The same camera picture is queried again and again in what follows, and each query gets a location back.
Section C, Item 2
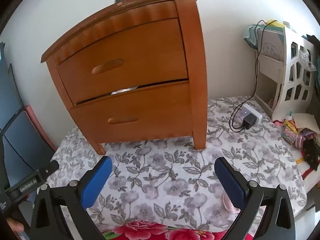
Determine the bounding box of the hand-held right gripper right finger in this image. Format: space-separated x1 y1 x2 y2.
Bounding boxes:
214 157 297 240

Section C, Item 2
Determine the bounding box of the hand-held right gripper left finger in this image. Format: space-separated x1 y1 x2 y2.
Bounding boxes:
29 156 113 240

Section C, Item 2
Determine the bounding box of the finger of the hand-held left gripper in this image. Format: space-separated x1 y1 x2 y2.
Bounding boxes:
37 160 60 178

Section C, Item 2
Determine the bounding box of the person's left hand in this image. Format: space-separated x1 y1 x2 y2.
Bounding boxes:
6 217 25 232

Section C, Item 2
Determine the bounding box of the small pink cloth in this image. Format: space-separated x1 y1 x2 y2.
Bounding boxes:
222 194 241 214

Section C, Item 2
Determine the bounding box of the dark blue refrigerator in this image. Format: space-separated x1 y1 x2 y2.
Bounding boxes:
0 42 54 205

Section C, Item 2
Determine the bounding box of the black charger plug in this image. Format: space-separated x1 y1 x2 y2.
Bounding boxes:
241 114 255 130

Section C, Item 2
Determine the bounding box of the grey floral bed sheet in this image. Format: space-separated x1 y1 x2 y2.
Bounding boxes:
47 95 308 230

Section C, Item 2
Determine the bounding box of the white power strip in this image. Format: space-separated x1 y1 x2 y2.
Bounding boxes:
240 104 263 123

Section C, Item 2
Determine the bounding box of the red floral blanket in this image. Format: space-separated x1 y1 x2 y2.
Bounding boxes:
102 219 253 240

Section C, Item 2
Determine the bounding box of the pile of colourful fabric pieces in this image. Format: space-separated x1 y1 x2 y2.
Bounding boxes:
274 112 320 178

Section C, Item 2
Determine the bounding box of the black fabric garment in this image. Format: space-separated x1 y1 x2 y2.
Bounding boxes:
301 138 320 171

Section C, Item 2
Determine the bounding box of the white cutout shelf rack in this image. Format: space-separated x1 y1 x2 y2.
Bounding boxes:
255 21 316 122

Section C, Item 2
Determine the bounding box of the wooden nightstand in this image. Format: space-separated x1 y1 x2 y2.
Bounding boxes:
41 0 208 155

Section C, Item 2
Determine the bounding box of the teal cloth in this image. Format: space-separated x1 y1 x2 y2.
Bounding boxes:
244 25 259 49

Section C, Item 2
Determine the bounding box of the yellow green bag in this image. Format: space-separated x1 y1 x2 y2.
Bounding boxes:
265 19 285 28

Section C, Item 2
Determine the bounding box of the black power cable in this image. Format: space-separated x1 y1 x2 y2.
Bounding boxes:
229 20 278 132

